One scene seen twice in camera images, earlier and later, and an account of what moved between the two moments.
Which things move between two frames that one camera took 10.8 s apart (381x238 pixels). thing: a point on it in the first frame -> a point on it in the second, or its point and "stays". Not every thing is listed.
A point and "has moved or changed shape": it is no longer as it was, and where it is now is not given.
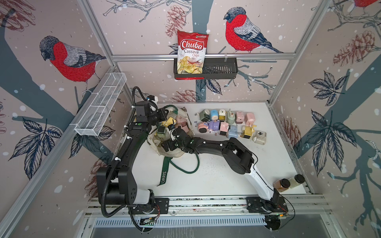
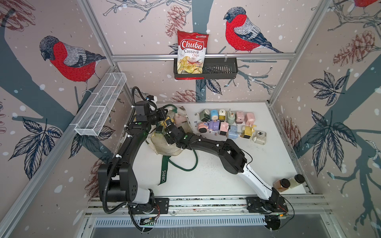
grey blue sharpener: (233, 131) stays
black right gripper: (168, 143) -> (167, 140)
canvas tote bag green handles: (170, 137) has moved or changed shape
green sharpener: (161, 130) stays
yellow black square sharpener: (247, 131) stays
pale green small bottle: (230, 118) stays
